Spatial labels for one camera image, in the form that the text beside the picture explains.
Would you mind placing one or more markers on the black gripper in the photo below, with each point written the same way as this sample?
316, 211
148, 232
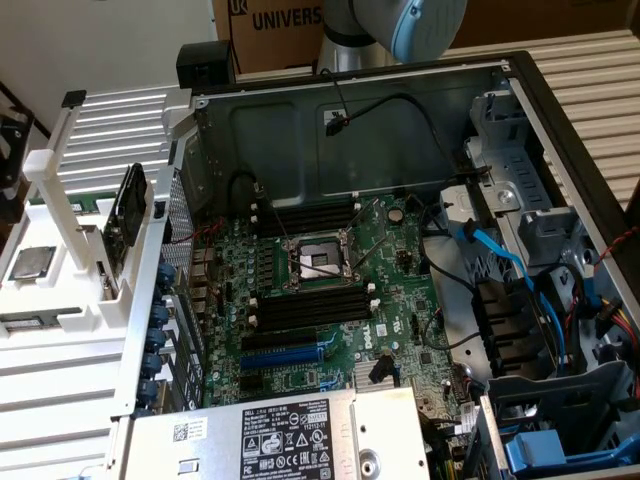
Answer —
11, 150

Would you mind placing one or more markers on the green RAM stick white label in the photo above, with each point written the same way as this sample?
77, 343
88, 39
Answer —
30, 324

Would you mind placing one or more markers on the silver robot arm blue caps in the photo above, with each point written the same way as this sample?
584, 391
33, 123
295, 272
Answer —
360, 25

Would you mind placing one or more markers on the black RAM slot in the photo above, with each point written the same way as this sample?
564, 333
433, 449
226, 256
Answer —
310, 322
307, 217
307, 200
310, 295
307, 226
310, 313
310, 304
307, 209

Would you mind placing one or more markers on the small black rack cap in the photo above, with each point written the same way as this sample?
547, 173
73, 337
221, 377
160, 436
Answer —
74, 98

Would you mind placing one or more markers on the silver CPU chip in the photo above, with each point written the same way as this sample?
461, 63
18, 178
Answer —
32, 262

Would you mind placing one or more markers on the white plastic parts rack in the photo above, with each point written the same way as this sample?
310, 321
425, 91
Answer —
75, 280

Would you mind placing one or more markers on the blue slot cover clip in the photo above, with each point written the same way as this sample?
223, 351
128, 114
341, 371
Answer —
149, 391
166, 276
159, 311
156, 337
152, 365

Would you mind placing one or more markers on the black box device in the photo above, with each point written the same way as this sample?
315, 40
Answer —
205, 65

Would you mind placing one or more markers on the open grey PC case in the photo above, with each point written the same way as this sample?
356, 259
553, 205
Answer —
280, 150

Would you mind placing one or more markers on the thin metal locking lever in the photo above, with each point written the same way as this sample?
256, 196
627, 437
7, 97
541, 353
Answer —
273, 218
372, 250

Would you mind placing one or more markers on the printed cardboard box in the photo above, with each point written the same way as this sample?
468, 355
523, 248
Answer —
270, 45

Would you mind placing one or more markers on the CPU socket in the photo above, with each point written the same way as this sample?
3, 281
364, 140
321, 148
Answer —
320, 260

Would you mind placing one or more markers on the long black expansion slot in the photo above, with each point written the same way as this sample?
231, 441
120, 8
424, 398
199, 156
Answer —
280, 341

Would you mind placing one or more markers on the silver power supply unit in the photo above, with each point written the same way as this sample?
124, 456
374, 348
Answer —
150, 450

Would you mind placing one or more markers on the short black expansion slot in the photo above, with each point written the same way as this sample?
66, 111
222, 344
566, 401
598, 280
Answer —
250, 384

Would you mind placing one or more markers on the blue expansion slot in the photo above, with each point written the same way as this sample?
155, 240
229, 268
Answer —
280, 359

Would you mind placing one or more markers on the silver coin battery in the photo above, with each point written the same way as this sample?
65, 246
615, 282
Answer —
396, 215

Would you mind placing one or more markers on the silver finned heatsink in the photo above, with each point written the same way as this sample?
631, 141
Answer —
362, 375

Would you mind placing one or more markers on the green Dell motherboard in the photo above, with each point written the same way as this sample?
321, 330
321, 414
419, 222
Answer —
400, 310

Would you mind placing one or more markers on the grey metal disk bay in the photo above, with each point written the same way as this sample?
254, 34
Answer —
505, 165

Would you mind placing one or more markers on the plain brown cardboard box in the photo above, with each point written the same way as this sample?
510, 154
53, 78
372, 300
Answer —
550, 20

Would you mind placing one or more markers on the grey metal drive cage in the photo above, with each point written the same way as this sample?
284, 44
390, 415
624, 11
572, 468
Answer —
550, 400

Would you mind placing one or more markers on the blue plastic drive caddy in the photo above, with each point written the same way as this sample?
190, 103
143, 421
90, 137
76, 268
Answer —
540, 447

